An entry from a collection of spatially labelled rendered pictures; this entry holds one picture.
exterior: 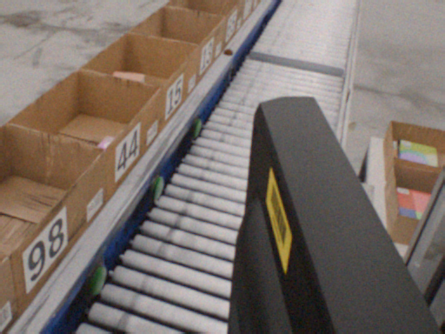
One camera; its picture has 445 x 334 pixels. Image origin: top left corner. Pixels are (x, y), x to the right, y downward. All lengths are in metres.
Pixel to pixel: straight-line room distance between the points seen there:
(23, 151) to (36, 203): 0.14
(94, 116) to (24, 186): 0.42
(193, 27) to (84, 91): 0.79
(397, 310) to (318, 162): 0.11
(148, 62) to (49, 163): 0.78
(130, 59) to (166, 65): 0.15
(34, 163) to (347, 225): 1.15
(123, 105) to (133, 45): 0.42
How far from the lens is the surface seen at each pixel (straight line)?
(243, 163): 1.77
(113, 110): 1.65
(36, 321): 1.07
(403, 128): 2.07
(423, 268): 0.46
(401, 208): 1.67
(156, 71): 1.98
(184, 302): 1.29
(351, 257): 0.27
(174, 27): 2.33
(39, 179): 1.39
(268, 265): 0.33
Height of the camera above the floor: 1.72
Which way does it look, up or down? 32 degrees down
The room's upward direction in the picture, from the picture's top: 5 degrees clockwise
